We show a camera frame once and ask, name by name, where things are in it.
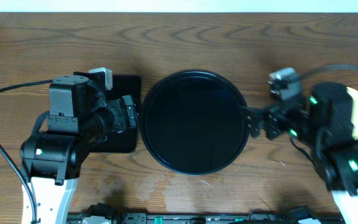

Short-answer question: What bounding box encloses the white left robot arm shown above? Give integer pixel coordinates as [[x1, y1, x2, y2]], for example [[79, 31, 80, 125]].
[[20, 71, 137, 223]]

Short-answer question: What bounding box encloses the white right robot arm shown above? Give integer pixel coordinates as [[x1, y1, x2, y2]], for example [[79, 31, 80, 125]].
[[240, 82, 358, 223]]

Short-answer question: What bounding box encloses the black rectangular tray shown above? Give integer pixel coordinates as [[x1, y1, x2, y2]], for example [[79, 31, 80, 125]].
[[89, 75, 141, 153]]

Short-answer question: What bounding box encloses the black round tray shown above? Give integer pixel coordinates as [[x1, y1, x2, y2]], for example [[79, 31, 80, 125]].
[[139, 70, 249, 175]]

